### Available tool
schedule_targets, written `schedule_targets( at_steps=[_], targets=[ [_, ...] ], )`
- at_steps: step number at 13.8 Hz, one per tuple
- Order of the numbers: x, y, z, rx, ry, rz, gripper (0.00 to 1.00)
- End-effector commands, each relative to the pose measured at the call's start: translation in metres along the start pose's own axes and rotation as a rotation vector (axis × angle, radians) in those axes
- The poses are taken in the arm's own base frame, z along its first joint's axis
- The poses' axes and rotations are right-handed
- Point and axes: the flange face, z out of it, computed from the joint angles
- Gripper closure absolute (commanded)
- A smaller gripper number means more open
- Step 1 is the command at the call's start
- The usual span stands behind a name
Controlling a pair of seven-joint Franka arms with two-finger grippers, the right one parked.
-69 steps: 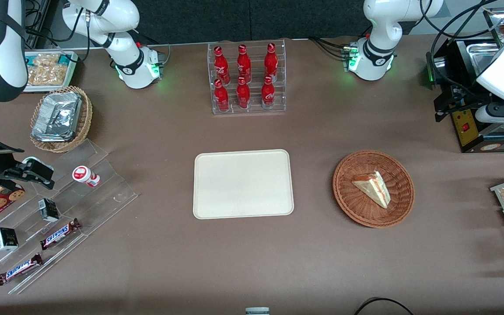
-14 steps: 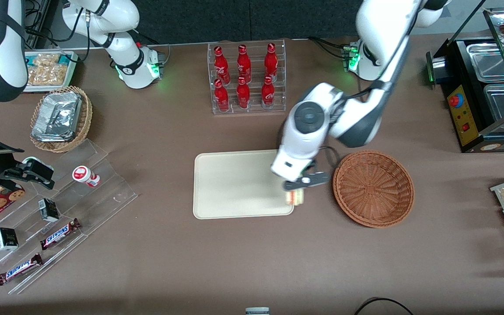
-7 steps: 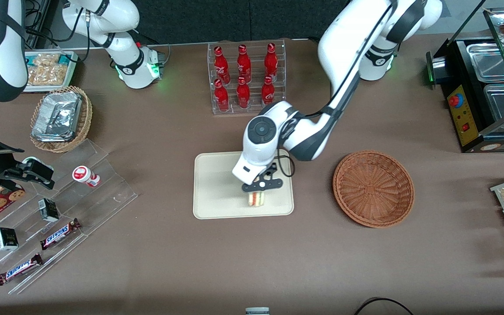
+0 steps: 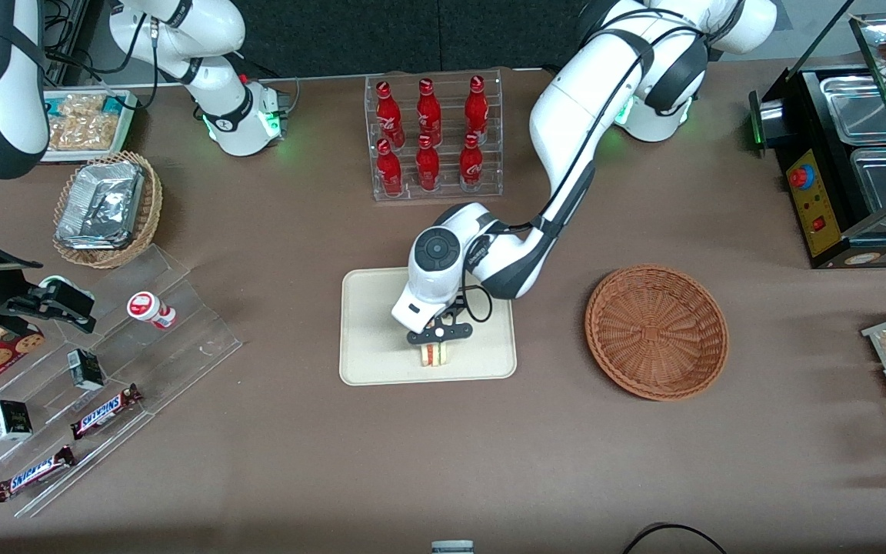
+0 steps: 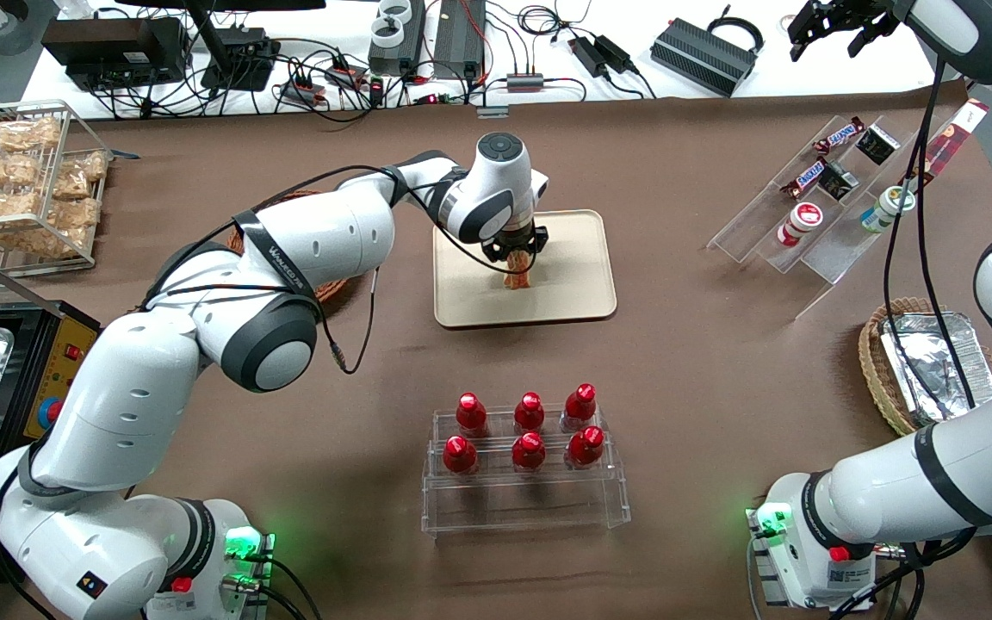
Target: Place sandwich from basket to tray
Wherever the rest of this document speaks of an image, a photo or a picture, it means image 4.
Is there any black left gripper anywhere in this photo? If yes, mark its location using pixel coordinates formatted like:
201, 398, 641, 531
407, 302, 476, 366

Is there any beige plastic tray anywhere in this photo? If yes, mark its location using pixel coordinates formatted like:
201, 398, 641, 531
339, 267, 518, 386

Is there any light wicker basket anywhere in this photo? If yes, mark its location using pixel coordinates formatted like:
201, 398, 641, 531
52, 150, 164, 270

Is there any white snack tray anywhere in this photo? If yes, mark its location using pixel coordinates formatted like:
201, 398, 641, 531
42, 87, 138, 164

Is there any brown wicker basket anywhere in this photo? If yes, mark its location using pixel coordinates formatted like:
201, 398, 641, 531
585, 264, 730, 402

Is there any small black carton box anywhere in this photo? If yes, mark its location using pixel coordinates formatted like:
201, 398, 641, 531
0, 400, 33, 442
68, 349, 105, 392

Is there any red capped yoghurt bottle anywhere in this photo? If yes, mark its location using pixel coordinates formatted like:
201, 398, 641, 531
127, 291, 177, 330

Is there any Snickers chocolate bar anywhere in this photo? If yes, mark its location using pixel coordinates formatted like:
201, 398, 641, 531
70, 383, 144, 441
0, 445, 77, 503

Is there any silver foil package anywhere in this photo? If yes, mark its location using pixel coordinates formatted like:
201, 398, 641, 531
55, 160, 145, 252

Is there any clear acrylic tiered shelf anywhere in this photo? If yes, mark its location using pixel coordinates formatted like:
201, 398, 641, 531
0, 245, 244, 519

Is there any clear acrylic bottle rack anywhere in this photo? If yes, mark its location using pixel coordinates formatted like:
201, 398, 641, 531
365, 68, 505, 202

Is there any red cola bottle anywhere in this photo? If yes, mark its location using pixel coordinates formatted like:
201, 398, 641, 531
376, 138, 404, 197
416, 78, 443, 147
465, 75, 489, 144
415, 135, 441, 192
376, 80, 405, 149
459, 133, 485, 192

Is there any black food warmer machine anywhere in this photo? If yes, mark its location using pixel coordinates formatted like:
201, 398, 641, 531
748, 0, 886, 270

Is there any black looped floor cable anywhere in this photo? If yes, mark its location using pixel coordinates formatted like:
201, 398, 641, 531
621, 522, 727, 554

